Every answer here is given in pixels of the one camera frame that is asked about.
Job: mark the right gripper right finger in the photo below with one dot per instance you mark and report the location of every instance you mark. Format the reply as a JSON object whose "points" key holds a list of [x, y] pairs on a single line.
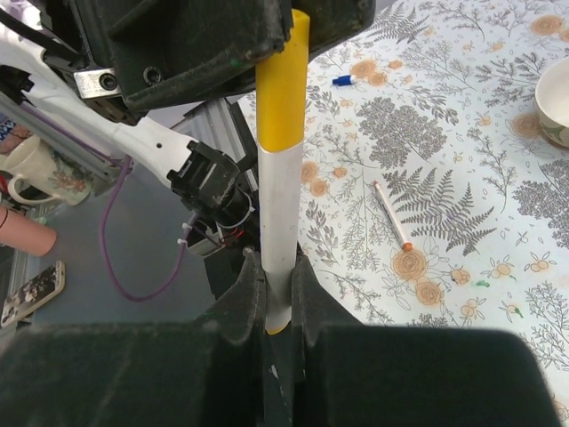
{"points": [[318, 318]]}

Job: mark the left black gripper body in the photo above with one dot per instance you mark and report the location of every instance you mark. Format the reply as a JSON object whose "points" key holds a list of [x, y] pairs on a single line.
{"points": [[168, 53]]}

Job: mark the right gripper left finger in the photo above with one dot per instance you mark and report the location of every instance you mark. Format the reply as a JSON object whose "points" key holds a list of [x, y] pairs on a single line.
{"points": [[239, 315]]}

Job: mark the yellow marker pen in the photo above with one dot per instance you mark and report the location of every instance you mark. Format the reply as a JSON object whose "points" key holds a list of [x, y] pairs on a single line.
{"points": [[279, 197]]}

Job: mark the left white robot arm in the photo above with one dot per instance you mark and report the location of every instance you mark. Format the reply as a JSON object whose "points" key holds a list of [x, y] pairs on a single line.
{"points": [[32, 62]]}

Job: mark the blue pen cap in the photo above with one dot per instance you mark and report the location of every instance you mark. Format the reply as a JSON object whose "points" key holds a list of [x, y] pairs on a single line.
{"points": [[346, 80]]}

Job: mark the white floral mug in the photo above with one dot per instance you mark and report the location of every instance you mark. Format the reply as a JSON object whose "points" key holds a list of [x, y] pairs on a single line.
{"points": [[35, 163]]}

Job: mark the floral tablecloth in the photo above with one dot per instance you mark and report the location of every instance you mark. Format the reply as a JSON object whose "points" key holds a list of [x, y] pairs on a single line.
{"points": [[443, 117]]}

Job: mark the smartphone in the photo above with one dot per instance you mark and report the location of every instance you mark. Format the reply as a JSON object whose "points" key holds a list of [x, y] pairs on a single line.
{"points": [[34, 294]]}

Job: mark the pink cylinder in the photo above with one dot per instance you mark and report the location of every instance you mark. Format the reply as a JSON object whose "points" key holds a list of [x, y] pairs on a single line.
{"points": [[26, 235]]}

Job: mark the cream bowl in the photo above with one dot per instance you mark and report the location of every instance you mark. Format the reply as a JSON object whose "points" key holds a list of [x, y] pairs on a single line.
{"points": [[551, 100]]}

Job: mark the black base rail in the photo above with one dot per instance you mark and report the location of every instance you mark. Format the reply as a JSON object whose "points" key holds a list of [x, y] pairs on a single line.
{"points": [[221, 125]]}

